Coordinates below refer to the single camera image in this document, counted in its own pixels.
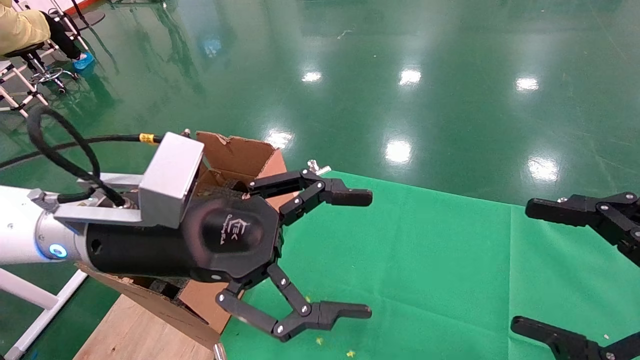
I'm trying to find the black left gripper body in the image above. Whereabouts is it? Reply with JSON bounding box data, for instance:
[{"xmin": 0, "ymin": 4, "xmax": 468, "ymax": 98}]
[{"xmin": 84, "ymin": 195, "xmax": 285, "ymax": 283}]

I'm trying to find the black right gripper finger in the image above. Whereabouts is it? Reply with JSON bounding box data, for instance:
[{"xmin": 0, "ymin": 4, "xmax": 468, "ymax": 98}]
[
  {"xmin": 525, "ymin": 192, "xmax": 640, "ymax": 268},
  {"xmin": 510, "ymin": 316, "xmax": 640, "ymax": 360}
]

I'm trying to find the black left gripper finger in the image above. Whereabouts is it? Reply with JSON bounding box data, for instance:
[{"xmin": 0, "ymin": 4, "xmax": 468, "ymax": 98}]
[
  {"xmin": 216, "ymin": 263, "xmax": 373, "ymax": 344},
  {"xmin": 248, "ymin": 169, "xmax": 374, "ymax": 227}
]

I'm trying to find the large open cardboard carton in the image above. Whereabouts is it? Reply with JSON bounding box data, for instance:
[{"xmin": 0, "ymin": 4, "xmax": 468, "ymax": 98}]
[{"xmin": 75, "ymin": 131, "xmax": 289, "ymax": 351}]

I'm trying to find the green table cloth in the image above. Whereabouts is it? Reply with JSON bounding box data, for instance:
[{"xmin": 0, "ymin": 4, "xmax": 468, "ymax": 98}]
[{"xmin": 220, "ymin": 170, "xmax": 640, "ymax": 360}]

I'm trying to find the white pipe rack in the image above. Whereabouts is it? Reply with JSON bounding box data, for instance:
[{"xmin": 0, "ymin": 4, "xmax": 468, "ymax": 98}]
[{"xmin": 0, "ymin": 60, "xmax": 51, "ymax": 122}]

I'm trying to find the black stool chrome base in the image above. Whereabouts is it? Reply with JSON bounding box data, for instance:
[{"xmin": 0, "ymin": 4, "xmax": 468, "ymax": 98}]
[{"xmin": 2, "ymin": 41, "xmax": 79, "ymax": 95}]

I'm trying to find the black round stand base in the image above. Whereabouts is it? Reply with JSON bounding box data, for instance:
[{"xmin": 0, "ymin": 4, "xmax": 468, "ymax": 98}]
[{"xmin": 50, "ymin": 0, "xmax": 107, "ymax": 30}]

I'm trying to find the seated person yellow jacket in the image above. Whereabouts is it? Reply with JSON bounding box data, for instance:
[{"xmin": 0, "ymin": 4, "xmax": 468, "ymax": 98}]
[{"xmin": 0, "ymin": 0, "xmax": 83, "ymax": 61}]

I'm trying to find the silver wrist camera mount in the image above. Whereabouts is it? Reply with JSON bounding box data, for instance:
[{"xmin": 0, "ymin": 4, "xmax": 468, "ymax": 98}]
[{"xmin": 27, "ymin": 131, "xmax": 206, "ymax": 231}]

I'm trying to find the white tube table frame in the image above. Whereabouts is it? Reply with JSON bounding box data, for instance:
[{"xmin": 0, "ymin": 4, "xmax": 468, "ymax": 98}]
[{"xmin": 0, "ymin": 267, "xmax": 88, "ymax": 360}]

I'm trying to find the thick black cable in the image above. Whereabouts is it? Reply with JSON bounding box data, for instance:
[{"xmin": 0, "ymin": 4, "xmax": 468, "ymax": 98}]
[{"xmin": 26, "ymin": 105, "xmax": 127, "ymax": 207}]

